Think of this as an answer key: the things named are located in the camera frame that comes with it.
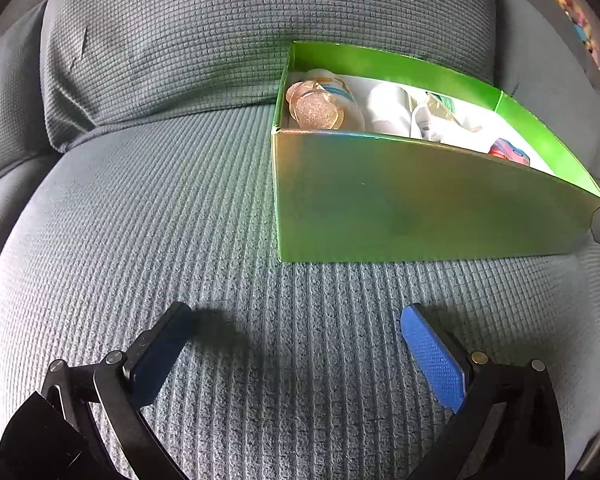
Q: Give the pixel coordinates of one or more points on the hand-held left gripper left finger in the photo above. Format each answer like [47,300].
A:
[162,350]

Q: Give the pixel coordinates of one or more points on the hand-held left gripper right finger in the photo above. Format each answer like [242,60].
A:
[432,360]

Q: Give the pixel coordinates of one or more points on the orange bottle with pink label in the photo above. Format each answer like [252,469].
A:
[510,152]

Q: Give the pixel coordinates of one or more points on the green cardboard box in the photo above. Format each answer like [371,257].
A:
[405,200]

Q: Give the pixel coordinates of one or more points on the cream hair claw clip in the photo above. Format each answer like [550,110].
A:
[427,122]

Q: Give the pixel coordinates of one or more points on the rose gold glitter hair clip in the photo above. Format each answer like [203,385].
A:
[315,110]

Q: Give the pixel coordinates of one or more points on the plain grey cushion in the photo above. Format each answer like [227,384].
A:
[540,45]
[10,110]

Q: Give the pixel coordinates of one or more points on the row of colourful plush toys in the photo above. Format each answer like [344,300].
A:
[577,15]

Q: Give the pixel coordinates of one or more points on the plain white bottle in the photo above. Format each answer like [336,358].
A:
[387,107]

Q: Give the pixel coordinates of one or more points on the white bottle with giraffe label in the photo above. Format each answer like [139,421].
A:
[352,115]

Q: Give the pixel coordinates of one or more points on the grey waffle-textured cushion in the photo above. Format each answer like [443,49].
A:
[180,35]

